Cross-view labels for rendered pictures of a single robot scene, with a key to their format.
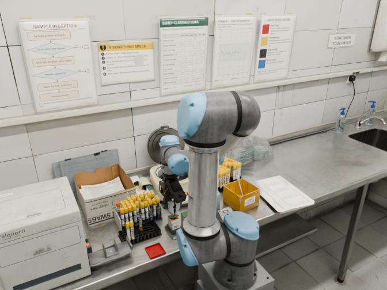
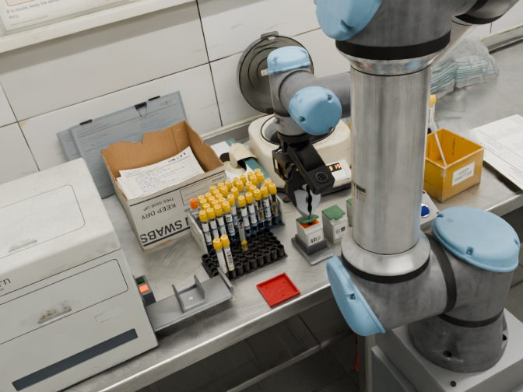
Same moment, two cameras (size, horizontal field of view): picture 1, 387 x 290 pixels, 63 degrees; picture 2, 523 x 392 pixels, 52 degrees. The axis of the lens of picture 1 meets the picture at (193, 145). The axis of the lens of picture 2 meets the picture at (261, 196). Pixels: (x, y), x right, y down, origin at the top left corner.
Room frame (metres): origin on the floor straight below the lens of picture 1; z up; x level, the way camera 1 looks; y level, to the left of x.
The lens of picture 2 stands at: (0.24, 0.05, 1.68)
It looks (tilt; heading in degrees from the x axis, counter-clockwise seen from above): 35 degrees down; 8
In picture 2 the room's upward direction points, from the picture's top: 9 degrees counter-clockwise
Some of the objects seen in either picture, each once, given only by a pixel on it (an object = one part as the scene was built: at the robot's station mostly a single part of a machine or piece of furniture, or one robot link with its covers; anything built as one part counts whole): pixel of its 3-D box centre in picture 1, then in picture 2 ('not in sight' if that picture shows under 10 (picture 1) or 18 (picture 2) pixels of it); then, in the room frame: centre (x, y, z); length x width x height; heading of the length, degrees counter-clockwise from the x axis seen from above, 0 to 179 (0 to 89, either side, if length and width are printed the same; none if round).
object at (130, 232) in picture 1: (139, 224); (240, 240); (1.13, 0.24, 0.93); 0.17 x 0.09 x 0.11; 119
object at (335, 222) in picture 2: (186, 220); (335, 224); (1.19, 0.03, 0.91); 0.05 x 0.04 x 0.07; 29
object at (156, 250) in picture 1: (155, 250); (278, 289); (1.03, 0.16, 0.88); 0.07 x 0.07 x 0.01; 29
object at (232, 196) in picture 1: (241, 195); (442, 164); (1.37, -0.24, 0.93); 0.13 x 0.13 x 0.10; 33
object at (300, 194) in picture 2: (168, 205); (295, 198); (1.16, 0.11, 1.01); 0.06 x 0.03 x 0.09; 29
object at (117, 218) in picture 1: (138, 214); (236, 218); (1.24, 0.26, 0.91); 0.20 x 0.10 x 0.07; 119
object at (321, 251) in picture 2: (174, 228); (310, 243); (1.15, 0.09, 0.89); 0.09 x 0.05 x 0.04; 29
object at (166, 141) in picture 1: (170, 150); (290, 81); (1.16, 0.09, 1.28); 0.09 x 0.08 x 0.11; 19
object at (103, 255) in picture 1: (105, 252); (180, 302); (0.97, 0.35, 0.92); 0.21 x 0.07 x 0.05; 119
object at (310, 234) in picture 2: (174, 224); (310, 233); (1.15, 0.09, 0.92); 0.05 x 0.04 x 0.06; 29
